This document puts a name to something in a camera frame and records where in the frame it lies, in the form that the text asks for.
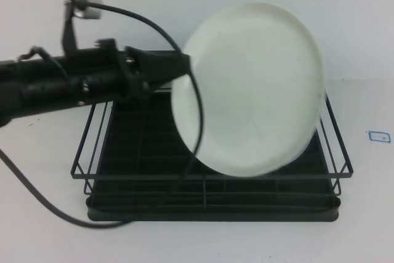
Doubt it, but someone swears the blue outlined sticker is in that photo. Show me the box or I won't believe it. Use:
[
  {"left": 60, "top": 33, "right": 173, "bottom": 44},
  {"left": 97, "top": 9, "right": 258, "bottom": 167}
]
[{"left": 368, "top": 129, "right": 392, "bottom": 144}]

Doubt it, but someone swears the black camera cable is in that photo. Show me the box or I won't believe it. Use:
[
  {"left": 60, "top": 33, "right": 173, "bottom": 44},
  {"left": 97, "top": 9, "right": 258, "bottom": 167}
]
[{"left": 0, "top": 1, "right": 206, "bottom": 230}]

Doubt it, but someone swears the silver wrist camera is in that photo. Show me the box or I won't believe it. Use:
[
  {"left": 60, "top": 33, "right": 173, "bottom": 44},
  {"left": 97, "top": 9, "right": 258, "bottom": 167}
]
[{"left": 73, "top": 0, "right": 103, "bottom": 21}]

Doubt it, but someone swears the white round plate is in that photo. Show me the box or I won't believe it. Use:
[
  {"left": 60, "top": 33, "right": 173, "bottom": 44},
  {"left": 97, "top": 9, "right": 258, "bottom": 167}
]
[{"left": 171, "top": 1, "right": 326, "bottom": 177}]

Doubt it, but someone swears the black dish drying rack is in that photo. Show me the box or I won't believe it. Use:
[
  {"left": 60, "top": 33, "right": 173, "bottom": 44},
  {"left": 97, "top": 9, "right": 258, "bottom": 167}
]
[{"left": 87, "top": 102, "right": 342, "bottom": 223}]

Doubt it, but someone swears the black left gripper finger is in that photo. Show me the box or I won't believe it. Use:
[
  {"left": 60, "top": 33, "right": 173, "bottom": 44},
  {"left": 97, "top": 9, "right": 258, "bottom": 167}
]
[
  {"left": 124, "top": 46, "right": 192, "bottom": 88},
  {"left": 147, "top": 73, "right": 179, "bottom": 91}
]

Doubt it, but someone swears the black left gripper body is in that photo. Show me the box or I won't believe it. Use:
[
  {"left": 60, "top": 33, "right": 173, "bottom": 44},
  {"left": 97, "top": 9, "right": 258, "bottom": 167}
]
[{"left": 76, "top": 38, "right": 149, "bottom": 104}]

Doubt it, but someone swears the black wire dish rack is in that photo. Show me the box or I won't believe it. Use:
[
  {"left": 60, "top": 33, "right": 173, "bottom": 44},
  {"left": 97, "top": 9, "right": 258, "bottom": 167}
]
[{"left": 70, "top": 50, "right": 355, "bottom": 207}]

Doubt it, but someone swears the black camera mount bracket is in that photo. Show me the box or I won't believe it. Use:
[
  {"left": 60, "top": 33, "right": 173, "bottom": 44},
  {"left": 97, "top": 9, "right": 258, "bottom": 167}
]
[{"left": 62, "top": 0, "right": 78, "bottom": 54}]

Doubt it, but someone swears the thin black arm wire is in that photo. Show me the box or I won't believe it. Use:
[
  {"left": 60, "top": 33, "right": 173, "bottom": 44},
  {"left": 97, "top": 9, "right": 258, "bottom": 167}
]
[{"left": 18, "top": 46, "right": 70, "bottom": 84}]

